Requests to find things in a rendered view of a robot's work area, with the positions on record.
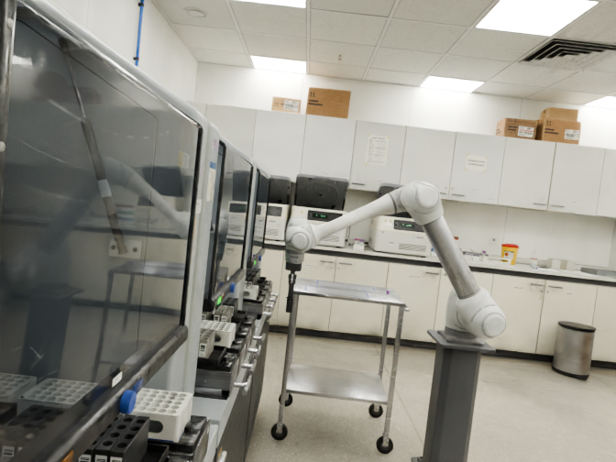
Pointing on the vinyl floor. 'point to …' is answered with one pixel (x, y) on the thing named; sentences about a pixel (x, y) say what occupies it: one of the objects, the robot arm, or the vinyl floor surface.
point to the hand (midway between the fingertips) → (289, 304)
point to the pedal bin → (573, 349)
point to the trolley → (304, 378)
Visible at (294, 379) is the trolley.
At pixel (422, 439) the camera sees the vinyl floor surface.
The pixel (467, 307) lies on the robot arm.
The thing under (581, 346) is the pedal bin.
